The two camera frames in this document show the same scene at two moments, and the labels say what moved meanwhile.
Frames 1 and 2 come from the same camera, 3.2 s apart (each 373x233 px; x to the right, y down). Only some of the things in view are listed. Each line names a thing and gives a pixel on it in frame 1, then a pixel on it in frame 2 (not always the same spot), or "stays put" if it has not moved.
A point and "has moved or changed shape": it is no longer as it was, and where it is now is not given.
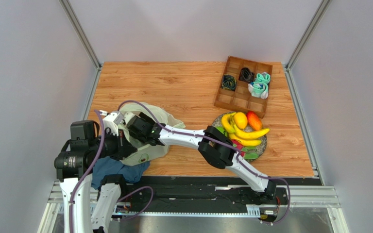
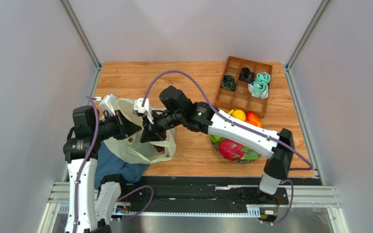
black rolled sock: x=245 y=75 stays put
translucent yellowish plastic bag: x=146 y=152 has moved or changed shape
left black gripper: x=124 y=148 to x=125 y=128
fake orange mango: x=254 y=121 stays put
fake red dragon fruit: x=244 y=150 stays put
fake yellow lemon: x=241 y=119 stays put
